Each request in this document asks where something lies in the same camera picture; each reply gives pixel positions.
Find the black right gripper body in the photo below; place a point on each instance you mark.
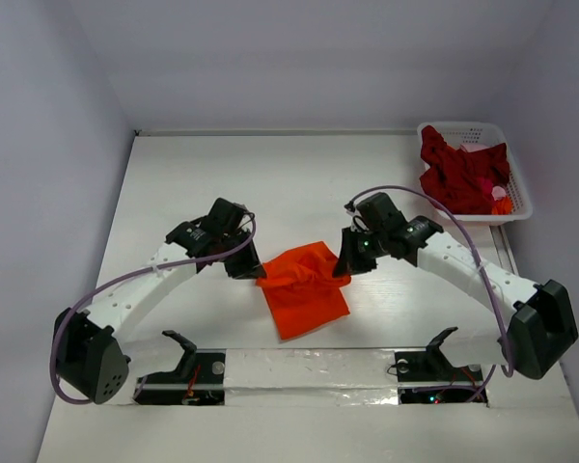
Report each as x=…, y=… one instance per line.
x=354, y=252

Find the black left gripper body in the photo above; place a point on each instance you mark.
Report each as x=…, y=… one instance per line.
x=241, y=266

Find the orange t-shirt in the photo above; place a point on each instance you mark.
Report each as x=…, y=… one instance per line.
x=301, y=291

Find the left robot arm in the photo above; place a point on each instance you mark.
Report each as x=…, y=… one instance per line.
x=87, y=364

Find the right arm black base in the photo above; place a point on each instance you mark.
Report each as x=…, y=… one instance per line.
x=428, y=378

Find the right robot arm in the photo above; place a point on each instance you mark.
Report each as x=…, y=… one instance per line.
x=535, y=322

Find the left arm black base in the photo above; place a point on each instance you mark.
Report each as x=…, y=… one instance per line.
x=202, y=386

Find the dark red t-shirt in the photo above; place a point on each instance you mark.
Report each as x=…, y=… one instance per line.
x=452, y=174

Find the white plastic laundry basket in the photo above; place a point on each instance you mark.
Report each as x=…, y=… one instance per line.
x=488, y=134

